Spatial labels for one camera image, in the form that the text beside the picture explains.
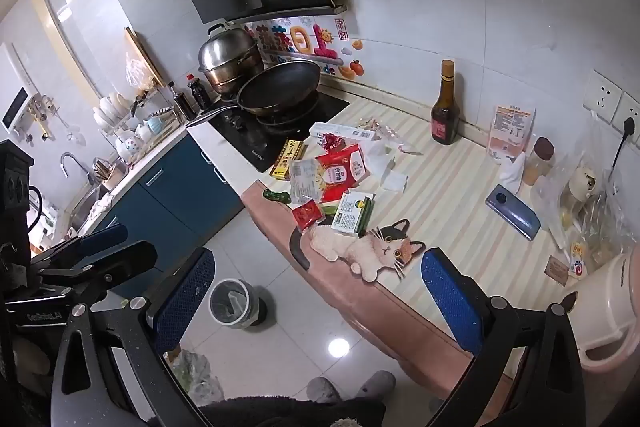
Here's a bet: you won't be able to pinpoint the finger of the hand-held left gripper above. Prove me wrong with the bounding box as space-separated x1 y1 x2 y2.
30 223 129 268
35 241 159 295

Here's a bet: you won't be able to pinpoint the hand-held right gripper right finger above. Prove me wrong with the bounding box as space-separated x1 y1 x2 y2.
421 247 586 427

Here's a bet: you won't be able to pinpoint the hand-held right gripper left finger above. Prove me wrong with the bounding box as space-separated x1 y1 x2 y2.
50 247 217 427

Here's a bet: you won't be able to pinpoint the round trash bin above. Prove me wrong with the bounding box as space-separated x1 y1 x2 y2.
208 278 271 330

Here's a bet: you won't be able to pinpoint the red and white packet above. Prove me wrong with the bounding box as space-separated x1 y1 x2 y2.
315 143 373 202

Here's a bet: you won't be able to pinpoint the yellow cardboard box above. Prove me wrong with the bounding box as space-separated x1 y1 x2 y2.
270 138 307 180

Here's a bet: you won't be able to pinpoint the stainless steel sink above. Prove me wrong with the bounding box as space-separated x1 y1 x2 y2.
67 184 108 233

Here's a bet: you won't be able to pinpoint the clear bin liner bag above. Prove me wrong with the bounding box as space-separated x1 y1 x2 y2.
211 282 248 324

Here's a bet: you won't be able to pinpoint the chrome faucet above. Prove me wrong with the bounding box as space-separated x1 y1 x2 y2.
61 152 96 185

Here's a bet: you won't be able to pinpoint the blue kitchen cabinet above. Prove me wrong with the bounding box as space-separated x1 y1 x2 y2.
85 134 246 303

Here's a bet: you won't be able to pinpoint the plastic bag of greens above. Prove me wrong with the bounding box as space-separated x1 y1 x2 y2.
167 347 226 408

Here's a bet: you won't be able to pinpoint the white dotted bowl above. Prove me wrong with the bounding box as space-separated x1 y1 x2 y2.
116 134 140 160

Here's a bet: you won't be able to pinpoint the metal dish rack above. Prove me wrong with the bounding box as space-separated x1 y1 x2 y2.
92 89 188 168

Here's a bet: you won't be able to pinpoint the blue grey smartphone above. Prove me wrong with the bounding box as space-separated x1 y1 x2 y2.
486 185 542 242

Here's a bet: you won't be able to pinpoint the small brown card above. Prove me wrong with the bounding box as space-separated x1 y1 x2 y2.
545 256 568 283

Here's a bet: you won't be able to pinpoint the grey fuzzy slipper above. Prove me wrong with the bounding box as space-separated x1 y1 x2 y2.
352 370 397 403
306 377 341 405

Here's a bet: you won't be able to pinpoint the stack of white bowls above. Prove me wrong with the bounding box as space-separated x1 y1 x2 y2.
93 93 128 132

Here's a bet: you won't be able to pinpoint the green and white carton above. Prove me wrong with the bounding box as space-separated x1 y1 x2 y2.
331 189 376 239

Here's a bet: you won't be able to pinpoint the flat white tissue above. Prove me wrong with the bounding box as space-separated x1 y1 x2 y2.
380 157 408 194

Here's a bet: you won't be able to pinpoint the small yellow white packet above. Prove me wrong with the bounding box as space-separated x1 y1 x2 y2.
567 241 591 280

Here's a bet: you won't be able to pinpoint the crumpled white tissue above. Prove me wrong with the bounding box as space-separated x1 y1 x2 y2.
499 152 528 196

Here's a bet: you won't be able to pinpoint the small red packet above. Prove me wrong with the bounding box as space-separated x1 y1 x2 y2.
291 200 326 233

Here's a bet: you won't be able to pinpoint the clear plastic bag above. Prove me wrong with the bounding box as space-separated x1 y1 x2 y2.
530 152 640 268

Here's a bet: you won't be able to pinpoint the person's dark fuzzy pants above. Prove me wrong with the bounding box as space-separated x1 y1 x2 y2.
200 397 388 427

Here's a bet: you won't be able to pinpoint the cream electric kettle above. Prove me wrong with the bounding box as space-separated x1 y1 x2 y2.
560 242 640 373

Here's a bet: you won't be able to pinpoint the clear noodle packet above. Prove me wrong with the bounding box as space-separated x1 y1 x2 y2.
289 157 333 208

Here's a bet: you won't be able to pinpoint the black glass gas stove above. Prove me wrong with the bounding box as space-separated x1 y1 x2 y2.
209 92 351 174

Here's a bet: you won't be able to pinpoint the spice jar brown lid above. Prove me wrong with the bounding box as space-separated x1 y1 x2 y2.
522 137 556 186

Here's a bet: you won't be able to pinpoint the soy sauce bottle red cap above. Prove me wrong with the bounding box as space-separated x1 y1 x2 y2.
186 74 211 110

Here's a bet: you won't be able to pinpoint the orange and white pouch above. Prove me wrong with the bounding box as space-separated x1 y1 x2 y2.
487 104 537 165

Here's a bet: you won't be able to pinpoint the clear candy wrappers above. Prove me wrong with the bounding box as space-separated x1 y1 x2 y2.
357 117 426 155

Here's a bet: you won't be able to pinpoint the tall dark glass bottle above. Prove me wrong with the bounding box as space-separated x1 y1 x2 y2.
431 60 460 146

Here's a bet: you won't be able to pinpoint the wooden cutting board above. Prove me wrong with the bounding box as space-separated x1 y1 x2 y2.
124 27 166 88

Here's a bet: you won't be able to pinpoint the flat white box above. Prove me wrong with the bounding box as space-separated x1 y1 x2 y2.
309 122 378 142

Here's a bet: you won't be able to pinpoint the stainless steel steamer pot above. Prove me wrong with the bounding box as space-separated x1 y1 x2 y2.
198 23 265 95

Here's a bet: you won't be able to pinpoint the dark metal wok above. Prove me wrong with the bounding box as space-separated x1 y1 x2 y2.
186 60 322 128

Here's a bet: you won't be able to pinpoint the white wall appliance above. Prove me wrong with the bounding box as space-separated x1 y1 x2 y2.
0 87 32 132

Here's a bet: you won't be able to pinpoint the white wall socket panel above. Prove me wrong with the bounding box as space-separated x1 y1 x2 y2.
582 69 640 132

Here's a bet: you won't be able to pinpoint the colourful wall stickers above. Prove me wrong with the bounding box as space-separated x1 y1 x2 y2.
244 21 365 80

